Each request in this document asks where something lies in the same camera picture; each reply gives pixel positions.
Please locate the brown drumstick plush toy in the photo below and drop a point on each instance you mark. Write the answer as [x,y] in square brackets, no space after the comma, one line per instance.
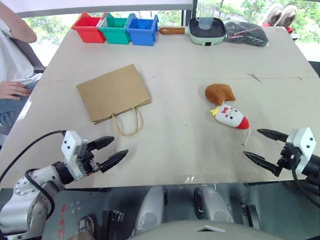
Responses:
[217,92]

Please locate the black metal frame foot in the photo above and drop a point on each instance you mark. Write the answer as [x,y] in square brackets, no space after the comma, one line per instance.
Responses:
[111,225]
[251,216]

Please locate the person's grey shoe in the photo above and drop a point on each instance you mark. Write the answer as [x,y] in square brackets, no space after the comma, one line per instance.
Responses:
[86,226]

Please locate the red plastic bin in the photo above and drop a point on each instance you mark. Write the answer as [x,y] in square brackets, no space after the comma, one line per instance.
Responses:
[87,32]

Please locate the green plastic bin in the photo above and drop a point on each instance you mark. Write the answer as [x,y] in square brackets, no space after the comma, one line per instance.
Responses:
[115,35]

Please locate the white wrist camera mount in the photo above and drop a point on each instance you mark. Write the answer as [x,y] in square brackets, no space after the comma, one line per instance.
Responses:
[303,145]
[71,147]

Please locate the grey sneaker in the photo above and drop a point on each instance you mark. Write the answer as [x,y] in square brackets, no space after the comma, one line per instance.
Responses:
[287,16]
[272,13]

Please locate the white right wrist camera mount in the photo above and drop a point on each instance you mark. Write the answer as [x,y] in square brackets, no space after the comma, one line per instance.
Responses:
[303,145]

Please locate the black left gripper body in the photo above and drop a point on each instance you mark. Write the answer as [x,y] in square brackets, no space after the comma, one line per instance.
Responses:
[88,161]

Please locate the black cloth in plastic wrap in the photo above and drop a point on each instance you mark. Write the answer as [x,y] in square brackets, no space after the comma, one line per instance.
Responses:
[247,33]

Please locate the silver right robot leg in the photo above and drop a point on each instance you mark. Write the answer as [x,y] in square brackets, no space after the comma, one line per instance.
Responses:
[215,205]

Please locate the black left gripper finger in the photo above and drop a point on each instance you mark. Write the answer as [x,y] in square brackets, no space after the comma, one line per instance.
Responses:
[101,143]
[113,158]

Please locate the silver left robot leg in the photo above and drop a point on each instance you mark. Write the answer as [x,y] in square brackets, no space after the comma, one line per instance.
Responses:
[150,212]

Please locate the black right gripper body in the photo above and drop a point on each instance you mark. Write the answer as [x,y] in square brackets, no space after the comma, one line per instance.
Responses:
[288,156]

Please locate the white red plush toy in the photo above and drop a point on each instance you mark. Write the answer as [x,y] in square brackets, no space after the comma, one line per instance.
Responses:
[231,115]

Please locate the person's bare hand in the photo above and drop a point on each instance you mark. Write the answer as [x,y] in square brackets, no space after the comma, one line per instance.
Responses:
[13,90]

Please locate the clear plastic measuring cup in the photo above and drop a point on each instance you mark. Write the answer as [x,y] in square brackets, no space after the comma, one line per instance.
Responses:
[206,17]

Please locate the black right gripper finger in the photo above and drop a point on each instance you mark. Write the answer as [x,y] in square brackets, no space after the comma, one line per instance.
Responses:
[262,160]
[273,135]

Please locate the seated person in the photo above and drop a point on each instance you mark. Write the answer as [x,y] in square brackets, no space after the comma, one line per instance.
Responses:
[12,60]

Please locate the dark window frame post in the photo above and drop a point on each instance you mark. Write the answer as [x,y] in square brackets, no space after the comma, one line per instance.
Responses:
[189,10]

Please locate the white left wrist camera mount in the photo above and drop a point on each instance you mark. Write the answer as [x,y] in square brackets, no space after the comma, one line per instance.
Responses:
[71,147]

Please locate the grey robot torso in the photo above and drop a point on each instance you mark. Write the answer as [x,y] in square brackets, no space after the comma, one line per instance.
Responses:
[205,231]

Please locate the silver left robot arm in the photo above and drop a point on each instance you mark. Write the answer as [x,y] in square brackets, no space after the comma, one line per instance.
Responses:
[17,207]

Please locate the person's blue jeans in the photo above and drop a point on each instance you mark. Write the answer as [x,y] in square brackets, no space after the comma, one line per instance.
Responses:
[11,110]

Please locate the silver robot leg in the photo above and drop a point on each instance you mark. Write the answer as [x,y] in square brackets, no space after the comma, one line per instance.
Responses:
[215,205]
[150,212]

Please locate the blue plastic bin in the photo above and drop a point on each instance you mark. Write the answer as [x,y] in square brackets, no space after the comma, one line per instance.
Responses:
[141,36]

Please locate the brown paper bag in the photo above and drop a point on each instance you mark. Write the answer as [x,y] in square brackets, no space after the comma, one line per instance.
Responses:
[112,92]

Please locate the dark grey chair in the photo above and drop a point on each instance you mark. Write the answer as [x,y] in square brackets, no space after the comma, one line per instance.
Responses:
[30,55]

